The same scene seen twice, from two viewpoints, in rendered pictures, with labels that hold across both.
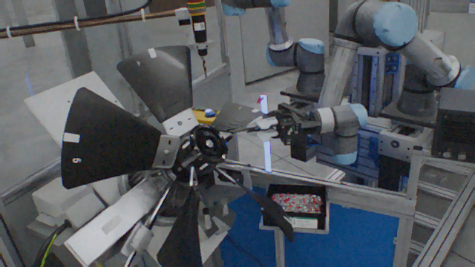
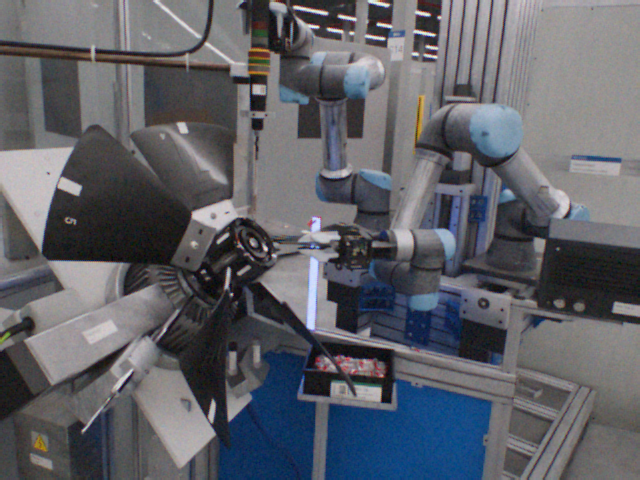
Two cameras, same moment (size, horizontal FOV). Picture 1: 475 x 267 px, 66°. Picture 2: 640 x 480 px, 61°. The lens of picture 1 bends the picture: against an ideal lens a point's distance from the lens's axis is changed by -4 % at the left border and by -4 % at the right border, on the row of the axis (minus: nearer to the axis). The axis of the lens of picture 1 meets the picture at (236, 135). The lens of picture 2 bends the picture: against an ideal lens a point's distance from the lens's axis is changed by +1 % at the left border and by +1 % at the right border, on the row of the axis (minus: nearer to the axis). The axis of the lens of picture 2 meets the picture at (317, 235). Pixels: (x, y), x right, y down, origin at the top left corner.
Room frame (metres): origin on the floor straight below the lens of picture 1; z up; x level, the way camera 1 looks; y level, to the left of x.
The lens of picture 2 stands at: (-0.11, 0.12, 1.48)
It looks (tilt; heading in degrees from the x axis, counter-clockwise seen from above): 14 degrees down; 351
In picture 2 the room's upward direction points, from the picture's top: 3 degrees clockwise
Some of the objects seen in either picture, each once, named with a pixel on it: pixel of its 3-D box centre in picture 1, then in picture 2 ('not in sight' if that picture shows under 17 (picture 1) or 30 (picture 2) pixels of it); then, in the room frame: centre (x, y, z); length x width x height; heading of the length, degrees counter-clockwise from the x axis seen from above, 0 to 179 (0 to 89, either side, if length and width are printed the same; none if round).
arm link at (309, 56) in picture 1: (310, 53); (372, 189); (1.72, -0.38, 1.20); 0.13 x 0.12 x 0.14; 66
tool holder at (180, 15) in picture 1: (195, 27); (253, 91); (0.99, 0.08, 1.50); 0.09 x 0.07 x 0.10; 94
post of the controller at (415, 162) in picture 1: (414, 173); (513, 335); (1.03, -0.57, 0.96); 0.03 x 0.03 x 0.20; 59
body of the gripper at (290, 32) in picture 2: not in sight; (276, 30); (1.10, 0.02, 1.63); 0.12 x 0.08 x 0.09; 159
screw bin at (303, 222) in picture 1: (295, 205); (349, 371); (1.07, -0.18, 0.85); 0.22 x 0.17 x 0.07; 74
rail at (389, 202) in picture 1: (294, 183); (344, 349); (1.25, -0.20, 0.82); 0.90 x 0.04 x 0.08; 59
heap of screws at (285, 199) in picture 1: (296, 208); (350, 374); (1.07, -0.18, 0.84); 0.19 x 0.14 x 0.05; 74
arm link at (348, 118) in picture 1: (346, 118); (428, 246); (1.05, -0.34, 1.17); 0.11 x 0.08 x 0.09; 96
